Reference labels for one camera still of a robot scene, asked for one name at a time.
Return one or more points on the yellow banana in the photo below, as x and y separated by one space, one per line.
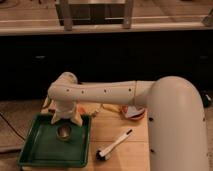
110 107

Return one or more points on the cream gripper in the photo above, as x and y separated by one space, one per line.
67 112

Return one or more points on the white black dish brush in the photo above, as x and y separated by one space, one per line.
103 154

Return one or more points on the green plastic tray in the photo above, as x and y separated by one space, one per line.
43 148

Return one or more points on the orange white bowl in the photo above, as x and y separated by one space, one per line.
132 112

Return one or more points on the metal frame stool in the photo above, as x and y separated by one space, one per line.
94 12

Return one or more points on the metallic cup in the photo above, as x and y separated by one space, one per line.
64 132

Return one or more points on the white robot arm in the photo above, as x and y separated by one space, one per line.
176 118

